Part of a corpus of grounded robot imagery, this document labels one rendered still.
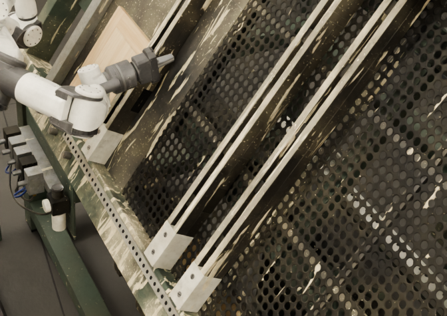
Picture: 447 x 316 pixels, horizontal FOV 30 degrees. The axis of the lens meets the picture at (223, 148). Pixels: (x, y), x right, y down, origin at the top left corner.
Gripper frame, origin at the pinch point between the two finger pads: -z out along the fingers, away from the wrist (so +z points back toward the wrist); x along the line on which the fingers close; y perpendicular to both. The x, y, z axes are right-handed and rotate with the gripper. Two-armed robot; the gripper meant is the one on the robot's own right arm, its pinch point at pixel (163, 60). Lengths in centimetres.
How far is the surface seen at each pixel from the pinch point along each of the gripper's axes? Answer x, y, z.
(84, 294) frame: -102, 12, 44
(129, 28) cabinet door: -5.2, 28.9, 0.4
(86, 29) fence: -13, 49, 10
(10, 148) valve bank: -44, 40, 49
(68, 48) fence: -20, 51, 17
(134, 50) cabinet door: -7.6, 20.1, 2.6
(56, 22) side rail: -22, 73, 15
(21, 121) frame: -60, 72, 39
